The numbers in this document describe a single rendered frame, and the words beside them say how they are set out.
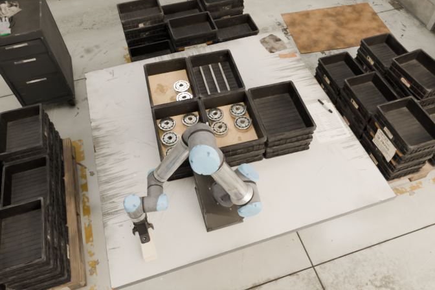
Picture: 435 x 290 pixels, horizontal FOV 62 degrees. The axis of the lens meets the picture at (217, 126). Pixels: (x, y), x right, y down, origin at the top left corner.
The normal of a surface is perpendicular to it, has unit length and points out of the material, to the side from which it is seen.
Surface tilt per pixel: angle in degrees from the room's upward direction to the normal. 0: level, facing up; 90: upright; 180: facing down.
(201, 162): 75
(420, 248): 0
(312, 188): 0
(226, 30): 0
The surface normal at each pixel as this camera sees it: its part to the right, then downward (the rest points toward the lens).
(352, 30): -0.02, -0.61
